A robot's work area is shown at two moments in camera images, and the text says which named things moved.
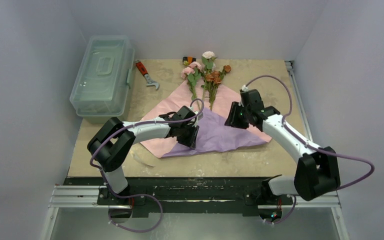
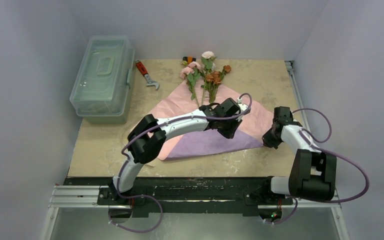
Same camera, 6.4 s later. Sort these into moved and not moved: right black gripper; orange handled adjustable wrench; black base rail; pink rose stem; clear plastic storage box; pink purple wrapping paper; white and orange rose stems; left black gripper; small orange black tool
Moved: left black gripper; right black gripper; pink purple wrapping paper
Not moved: black base rail; pink rose stem; small orange black tool; orange handled adjustable wrench; white and orange rose stems; clear plastic storage box
